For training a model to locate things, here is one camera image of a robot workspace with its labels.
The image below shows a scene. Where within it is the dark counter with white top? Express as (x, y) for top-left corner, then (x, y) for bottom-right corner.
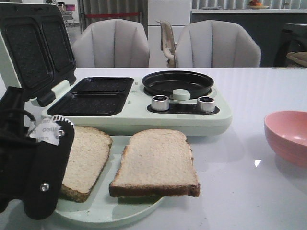
(191, 9), (307, 67)

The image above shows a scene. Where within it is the silver control knob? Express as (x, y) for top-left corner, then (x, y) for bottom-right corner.
(151, 95), (169, 111)
(196, 96), (215, 113)

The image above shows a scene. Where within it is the background desk with monitor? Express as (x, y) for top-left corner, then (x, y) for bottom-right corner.
(57, 0), (79, 27)

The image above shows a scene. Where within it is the beige cushion at right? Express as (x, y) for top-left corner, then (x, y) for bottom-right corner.
(286, 51), (307, 67)

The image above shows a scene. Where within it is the red barrier tape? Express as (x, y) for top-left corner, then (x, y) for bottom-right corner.
(84, 12), (140, 18)

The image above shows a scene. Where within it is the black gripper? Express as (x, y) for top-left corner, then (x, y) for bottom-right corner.
(0, 86), (75, 220)

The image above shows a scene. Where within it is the left grey upholstered chair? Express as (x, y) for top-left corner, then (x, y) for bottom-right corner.
(72, 19), (150, 68)

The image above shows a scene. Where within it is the mint green breakfast maker base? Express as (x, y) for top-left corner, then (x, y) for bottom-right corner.
(42, 76), (232, 136)

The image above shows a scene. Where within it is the right silver control knob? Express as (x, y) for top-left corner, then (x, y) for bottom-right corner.
(196, 96), (215, 113)

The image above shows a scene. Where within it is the right grey upholstered chair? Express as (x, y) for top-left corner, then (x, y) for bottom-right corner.
(175, 20), (261, 68)

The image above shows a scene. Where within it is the bread slice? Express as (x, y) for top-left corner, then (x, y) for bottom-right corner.
(109, 129), (201, 197)
(60, 126), (112, 203)

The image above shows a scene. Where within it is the white cabinet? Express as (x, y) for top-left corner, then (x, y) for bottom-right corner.
(148, 0), (191, 68)

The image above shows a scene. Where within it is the grey upholstered chair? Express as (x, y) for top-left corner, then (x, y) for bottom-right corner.
(175, 20), (261, 68)
(72, 19), (150, 68)

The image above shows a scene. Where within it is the pink bowl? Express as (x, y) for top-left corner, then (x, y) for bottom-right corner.
(264, 111), (307, 168)

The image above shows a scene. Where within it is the left silver control knob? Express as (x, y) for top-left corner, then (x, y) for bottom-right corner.
(151, 95), (169, 111)

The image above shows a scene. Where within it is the beige office chair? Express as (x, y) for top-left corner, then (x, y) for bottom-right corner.
(156, 20), (176, 68)

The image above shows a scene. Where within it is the mint green round plate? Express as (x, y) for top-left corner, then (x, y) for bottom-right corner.
(55, 136), (164, 228)

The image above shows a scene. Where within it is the fruit plate on counter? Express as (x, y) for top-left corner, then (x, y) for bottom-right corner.
(248, 0), (270, 10)

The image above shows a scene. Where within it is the black appliance at right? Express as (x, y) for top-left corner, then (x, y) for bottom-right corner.
(273, 23), (307, 67)

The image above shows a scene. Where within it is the mint green hinged lid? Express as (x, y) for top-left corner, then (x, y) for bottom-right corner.
(0, 3), (76, 107)

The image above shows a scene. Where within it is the black round frying pan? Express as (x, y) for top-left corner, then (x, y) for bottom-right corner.
(142, 70), (214, 99)

